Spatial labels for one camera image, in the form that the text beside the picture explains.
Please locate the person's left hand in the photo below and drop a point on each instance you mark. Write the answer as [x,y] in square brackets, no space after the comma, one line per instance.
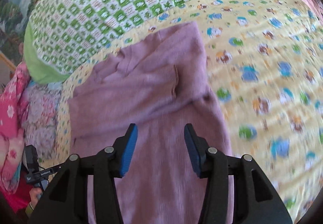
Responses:
[35,193]

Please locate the green sleeve cuff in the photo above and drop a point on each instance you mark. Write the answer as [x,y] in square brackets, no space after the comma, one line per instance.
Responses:
[30,208]

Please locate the pink floral blanket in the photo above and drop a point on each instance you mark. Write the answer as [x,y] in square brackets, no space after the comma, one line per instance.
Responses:
[13,114]

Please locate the purple knitted sweater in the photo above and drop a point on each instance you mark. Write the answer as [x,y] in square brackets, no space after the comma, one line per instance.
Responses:
[160,84]

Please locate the lilac floral folded cloth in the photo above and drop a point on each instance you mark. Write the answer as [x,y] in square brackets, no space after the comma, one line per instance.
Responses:
[41,120]

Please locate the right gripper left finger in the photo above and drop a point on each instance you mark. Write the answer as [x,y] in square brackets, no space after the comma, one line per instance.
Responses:
[65,200]

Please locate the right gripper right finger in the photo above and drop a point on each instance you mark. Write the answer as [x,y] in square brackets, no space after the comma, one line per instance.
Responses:
[255,198]

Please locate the yellow cartoon bear bedsheet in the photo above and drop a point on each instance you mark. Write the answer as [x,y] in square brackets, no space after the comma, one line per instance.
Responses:
[264,61]

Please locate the landscape wall painting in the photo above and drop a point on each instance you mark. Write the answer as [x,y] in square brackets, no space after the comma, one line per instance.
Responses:
[14,18]

